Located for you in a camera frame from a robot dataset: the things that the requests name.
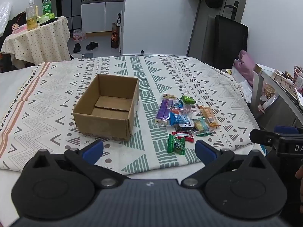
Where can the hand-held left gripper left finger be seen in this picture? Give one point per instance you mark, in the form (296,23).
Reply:
(93,150)

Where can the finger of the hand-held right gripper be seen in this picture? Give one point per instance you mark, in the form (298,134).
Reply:
(262,137)
(286,129)

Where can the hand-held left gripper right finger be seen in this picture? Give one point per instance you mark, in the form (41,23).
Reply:
(204,151)

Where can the small green snack packet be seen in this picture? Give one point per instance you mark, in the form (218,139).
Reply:
(203,134)

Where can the dark green candy packet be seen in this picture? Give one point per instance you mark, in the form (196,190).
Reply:
(171,144)
(180,146)

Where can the red snack packet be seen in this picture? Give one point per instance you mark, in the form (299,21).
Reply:
(183,136)

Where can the yellow packet with green ends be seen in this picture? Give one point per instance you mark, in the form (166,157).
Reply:
(201,125)

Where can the brown cardboard box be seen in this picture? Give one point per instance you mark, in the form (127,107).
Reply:
(104,123)

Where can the black and white packet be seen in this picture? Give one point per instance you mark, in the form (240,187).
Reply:
(187,126)

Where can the orange biscuit packet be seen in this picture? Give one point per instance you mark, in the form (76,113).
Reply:
(209,116)

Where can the large blue snack packet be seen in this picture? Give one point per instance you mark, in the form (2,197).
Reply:
(176,118)

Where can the pale pink clear packet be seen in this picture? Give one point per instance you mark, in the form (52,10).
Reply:
(189,109)

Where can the bright green snack packet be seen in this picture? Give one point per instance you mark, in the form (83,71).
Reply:
(188,99)

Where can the purple snack packet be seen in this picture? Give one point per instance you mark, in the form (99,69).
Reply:
(163,111)

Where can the beige nut snack packet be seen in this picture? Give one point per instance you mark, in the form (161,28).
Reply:
(169,96)

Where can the person's right hand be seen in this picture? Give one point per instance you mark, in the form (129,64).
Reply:
(299,172)

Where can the patterned blanket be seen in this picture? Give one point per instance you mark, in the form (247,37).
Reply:
(59,113)

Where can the pink pillow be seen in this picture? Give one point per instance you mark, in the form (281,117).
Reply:
(246,66)

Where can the gold round tin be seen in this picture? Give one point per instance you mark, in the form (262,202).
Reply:
(226,71)

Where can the grey floor mat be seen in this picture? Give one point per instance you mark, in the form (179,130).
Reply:
(87,55)

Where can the leaning black panel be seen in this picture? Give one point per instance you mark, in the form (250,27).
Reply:
(232,42)

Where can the black slipper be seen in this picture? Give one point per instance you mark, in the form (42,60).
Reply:
(91,45)
(77,48)

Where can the white bed sheet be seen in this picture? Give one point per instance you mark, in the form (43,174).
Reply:
(11,85)

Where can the leaning grey board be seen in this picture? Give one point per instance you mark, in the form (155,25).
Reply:
(208,40)

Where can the brown bottle with red label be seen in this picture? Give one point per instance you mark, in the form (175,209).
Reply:
(114,40)

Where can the pink pack of water bottles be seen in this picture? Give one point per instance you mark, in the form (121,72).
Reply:
(79,35)

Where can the round table with dotted cloth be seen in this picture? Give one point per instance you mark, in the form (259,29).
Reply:
(35,42)

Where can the dark clothing on chair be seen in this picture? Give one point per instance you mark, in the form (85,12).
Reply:
(6,63)

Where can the black spray bottle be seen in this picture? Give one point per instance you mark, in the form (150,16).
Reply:
(119,20)

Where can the white kitchen cabinet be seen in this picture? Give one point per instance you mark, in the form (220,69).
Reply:
(94,16)

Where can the flat black device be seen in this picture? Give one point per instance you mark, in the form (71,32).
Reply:
(51,20)

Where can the pink cartoon case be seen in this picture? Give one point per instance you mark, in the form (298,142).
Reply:
(21,29)

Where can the light green packet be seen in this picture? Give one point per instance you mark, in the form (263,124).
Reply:
(45,17)

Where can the clear bottle with yellow liquid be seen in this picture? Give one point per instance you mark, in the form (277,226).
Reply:
(32,21)

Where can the dark grid panel door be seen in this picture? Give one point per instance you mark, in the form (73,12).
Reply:
(71,4)

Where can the green soda bottle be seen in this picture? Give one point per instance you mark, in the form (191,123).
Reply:
(46,7)

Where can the plastic wrapped white canvas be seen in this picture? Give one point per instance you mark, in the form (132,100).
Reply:
(4,16)

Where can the metal frame glass table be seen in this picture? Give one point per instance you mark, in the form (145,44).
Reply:
(256,85)

